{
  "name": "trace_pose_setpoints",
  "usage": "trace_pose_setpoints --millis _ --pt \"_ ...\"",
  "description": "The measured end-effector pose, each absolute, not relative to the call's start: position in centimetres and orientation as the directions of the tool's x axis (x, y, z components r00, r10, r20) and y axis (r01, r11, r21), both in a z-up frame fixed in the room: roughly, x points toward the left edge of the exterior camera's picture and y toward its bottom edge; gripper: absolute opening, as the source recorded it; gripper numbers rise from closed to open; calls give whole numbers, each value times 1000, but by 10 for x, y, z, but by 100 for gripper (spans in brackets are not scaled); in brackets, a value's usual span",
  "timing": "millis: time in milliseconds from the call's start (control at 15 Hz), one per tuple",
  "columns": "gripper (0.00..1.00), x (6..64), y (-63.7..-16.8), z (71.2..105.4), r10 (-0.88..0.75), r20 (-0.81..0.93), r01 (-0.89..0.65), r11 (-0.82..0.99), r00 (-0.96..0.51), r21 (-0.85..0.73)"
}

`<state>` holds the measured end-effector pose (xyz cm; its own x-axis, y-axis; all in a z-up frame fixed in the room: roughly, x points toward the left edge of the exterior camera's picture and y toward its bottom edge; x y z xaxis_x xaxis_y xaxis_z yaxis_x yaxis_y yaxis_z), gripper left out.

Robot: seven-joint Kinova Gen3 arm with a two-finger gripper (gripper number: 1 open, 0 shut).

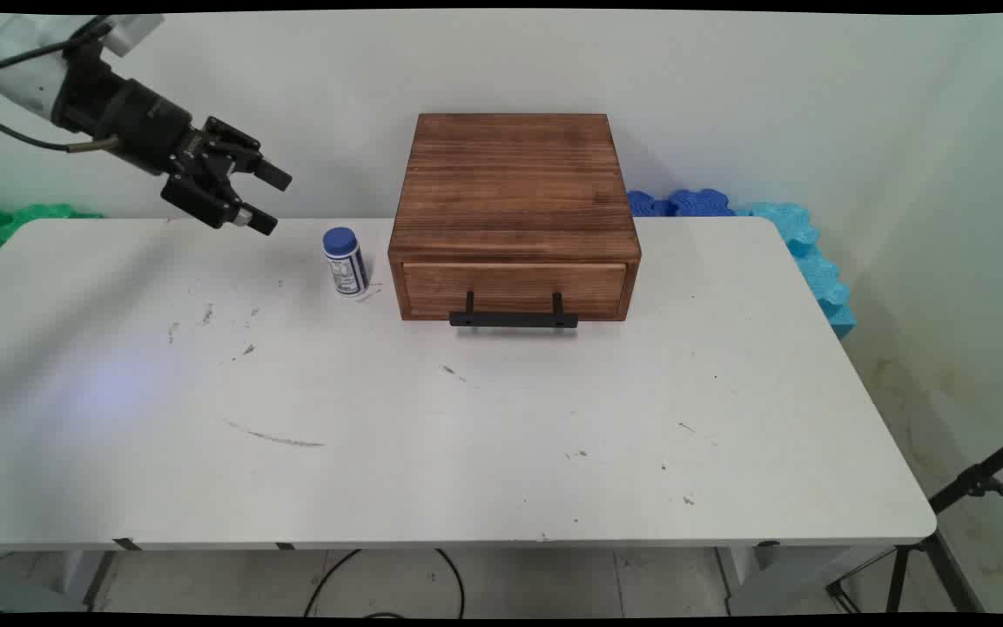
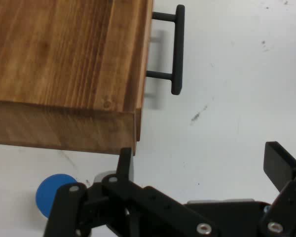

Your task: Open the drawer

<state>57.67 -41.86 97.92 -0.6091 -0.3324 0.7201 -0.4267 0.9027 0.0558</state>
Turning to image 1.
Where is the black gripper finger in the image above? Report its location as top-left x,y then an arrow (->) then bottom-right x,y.
162,170 -> 279,236
205,116 -> 293,192

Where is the grey table leg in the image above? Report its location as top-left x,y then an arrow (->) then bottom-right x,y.
715,542 -> 890,617
82,538 -> 144,610

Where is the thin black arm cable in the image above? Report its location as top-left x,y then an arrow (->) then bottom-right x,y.
0,17 -> 112,72

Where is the dark blue foam mat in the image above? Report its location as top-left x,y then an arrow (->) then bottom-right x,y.
626,188 -> 737,218

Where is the black floor cable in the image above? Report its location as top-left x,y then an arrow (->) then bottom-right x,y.
304,549 -> 466,619

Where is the white bottle blue cap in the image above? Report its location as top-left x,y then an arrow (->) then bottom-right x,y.
322,227 -> 370,296

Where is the wooden drawer black handle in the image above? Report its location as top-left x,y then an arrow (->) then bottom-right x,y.
401,261 -> 629,330

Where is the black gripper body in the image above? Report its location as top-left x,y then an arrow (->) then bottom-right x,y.
53,74 -> 211,175

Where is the black tripod stand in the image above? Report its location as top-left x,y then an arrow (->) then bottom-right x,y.
826,427 -> 1003,615

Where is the brown wooden cabinet box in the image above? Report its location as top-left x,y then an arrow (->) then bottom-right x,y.
388,113 -> 642,323

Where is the light blue foam mat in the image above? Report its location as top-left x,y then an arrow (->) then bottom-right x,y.
735,202 -> 857,340

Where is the green foam mat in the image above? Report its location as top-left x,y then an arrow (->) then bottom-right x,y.
0,203 -> 104,262

